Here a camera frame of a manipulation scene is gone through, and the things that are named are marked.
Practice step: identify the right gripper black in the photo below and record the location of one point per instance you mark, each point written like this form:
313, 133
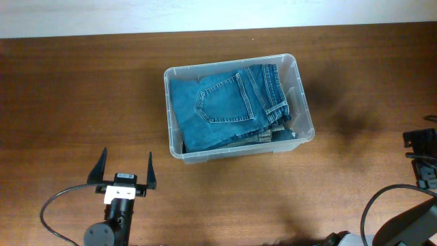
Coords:
416, 139

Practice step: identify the clear plastic storage bin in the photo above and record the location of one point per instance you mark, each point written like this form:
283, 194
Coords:
291, 83

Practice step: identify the dark blue jeans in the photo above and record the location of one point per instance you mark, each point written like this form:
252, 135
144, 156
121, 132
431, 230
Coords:
224, 108

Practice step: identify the light blue jeans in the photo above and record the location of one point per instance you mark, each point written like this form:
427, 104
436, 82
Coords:
263, 137

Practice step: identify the blue garment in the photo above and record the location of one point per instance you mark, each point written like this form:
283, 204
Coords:
283, 135

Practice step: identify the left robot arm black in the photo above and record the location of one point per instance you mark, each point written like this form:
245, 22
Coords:
119, 200

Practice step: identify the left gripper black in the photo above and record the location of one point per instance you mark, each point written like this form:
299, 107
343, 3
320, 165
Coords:
95, 175

